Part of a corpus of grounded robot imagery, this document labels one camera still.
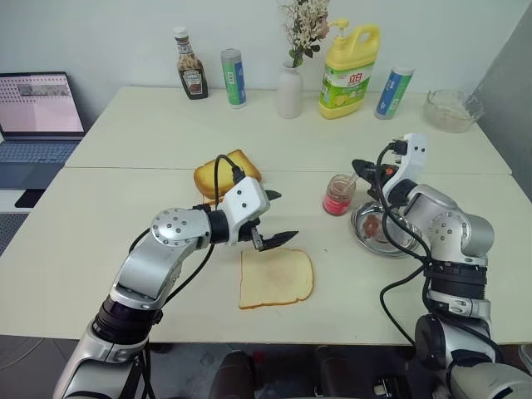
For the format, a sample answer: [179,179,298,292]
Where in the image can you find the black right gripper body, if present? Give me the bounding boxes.
[371,155,403,196]

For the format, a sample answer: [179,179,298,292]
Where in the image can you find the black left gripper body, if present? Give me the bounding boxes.
[229,216,268,252]

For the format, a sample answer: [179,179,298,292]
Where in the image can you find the clear plastic spoon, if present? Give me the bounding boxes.
[342,171,361,194]

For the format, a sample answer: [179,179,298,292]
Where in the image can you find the glass jam jar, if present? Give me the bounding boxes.
[323,174,358,217]

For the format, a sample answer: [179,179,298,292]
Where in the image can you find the white bread slice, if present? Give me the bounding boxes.
[238,248,315,311]

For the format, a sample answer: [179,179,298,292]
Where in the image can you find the toasted bread slice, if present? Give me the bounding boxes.
[192,149,264,205]

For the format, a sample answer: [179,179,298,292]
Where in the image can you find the round metal dish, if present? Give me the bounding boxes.
[350,200,421,259]

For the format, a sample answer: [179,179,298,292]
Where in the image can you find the blue and white canister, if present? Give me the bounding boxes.
[374,66,416,121]

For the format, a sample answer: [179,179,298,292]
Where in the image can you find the yellow detergent pump bottle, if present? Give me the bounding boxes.
[318,17,382,121]

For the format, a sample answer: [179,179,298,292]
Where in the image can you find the clear glass bowl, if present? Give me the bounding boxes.
[423,87,484,135]

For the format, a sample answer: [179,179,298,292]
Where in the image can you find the white ceramic vase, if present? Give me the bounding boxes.
[276,61,305,120]

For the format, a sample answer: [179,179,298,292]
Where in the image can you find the green and blue canister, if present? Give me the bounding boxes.
[219,47,249,110]

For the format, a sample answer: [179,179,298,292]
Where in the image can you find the ketchup bottle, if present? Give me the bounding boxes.
[173,26,210,101]

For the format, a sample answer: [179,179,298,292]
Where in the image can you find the dried flower bouquet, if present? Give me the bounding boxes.
[278,0,333,70]

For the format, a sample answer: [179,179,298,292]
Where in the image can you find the grey laptop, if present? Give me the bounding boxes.
[0,71,86,191]

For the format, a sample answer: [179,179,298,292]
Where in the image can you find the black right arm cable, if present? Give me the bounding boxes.
[376,138,436,347]

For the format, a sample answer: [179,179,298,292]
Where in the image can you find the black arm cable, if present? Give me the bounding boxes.
[376,138,436,347]
[124,154,247,399]

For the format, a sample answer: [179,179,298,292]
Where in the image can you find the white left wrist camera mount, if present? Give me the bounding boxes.
[223,175,271,245]

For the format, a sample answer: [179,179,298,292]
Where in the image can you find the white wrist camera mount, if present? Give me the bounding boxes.
[223,175,271,245]
[382,132,428,201]

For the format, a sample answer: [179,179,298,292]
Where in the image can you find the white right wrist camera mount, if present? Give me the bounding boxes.
[382,132,428,201]

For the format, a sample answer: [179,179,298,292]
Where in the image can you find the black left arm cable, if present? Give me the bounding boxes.
[124,154,247,399]

